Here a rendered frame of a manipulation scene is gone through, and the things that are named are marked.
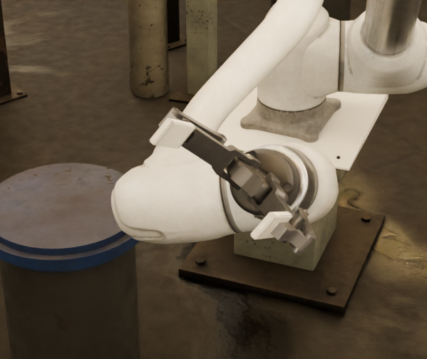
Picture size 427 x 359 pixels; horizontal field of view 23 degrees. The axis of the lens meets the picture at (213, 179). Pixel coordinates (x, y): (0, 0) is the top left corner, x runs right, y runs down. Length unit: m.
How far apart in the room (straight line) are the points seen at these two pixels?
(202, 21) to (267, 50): 1.66
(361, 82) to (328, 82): 0.07
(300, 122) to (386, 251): 0.46
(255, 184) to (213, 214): 0.20
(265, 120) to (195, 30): 0.89
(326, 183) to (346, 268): 1.21
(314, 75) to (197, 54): 1.00
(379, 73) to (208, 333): 0.67
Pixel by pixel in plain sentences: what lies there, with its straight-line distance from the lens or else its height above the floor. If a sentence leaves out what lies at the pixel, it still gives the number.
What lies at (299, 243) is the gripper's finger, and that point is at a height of 0.87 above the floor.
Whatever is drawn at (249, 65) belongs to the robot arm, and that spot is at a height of 0.85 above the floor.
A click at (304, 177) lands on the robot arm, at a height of 0.85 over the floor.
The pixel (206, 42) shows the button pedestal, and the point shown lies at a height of 0.19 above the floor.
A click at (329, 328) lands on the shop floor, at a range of 2.31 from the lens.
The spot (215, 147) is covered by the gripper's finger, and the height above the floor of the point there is 0.92.
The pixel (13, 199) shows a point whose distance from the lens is 1.95.
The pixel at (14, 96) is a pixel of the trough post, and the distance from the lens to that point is 3.28.
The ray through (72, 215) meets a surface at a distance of 1.89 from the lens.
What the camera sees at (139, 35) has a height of 0.21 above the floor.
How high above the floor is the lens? 1.46
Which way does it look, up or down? 31 degrees down
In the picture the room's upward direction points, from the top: straight up
